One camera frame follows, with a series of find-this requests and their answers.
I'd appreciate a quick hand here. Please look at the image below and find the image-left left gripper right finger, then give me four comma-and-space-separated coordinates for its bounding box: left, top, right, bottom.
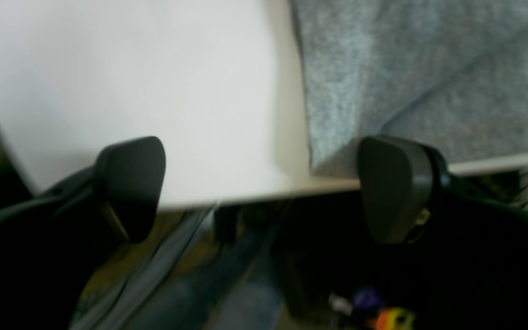
357, 136, 528, 330

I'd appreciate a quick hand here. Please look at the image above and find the grey t-shirt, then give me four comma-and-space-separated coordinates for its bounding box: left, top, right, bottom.
291, 0, 528, 177

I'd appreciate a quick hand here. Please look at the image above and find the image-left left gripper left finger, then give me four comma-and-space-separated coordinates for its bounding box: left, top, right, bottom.
0, 136, 167, 330

